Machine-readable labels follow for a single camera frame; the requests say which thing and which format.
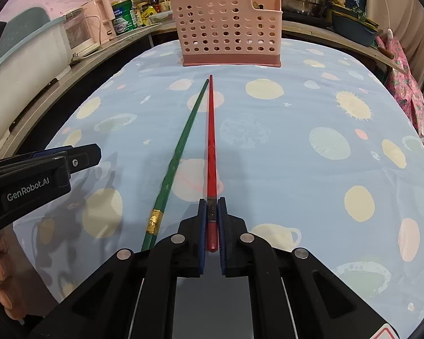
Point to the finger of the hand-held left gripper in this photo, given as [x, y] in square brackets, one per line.
[84, 157]

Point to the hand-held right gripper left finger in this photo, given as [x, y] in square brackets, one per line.
[202, 240]

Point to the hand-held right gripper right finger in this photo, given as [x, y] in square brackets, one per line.
[222, 240]

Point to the green chopstick gold band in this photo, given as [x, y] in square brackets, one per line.
[154, 222]

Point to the red chopstick silver band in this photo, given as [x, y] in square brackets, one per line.
[211, 148]

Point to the pink perforated plastic basket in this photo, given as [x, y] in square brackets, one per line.
[226, 35]

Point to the person's left hand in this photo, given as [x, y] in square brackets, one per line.
[7, 289]

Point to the blue planet print tablecloth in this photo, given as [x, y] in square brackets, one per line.
[286, 183]

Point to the white power plug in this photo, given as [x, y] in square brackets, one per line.
[76, 59]

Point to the white plastic tub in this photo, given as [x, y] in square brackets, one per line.
[21, 77]

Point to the pink electric kettle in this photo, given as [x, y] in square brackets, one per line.
[102, 14]

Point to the green tin can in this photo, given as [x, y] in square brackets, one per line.
[124, 17]

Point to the yellow snack packet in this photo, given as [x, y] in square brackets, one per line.
[150, 15]

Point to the clear plastic food container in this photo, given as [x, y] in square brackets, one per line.
[161, 16]

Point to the yellow label sauce bottle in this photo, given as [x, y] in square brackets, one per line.
[164, 1]

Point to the pink floral cloth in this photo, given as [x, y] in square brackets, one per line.
[402, 84]

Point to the dark blue basin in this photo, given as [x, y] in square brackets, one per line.
[353, 28]

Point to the beige curtain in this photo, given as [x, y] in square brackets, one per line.
[402, 0]

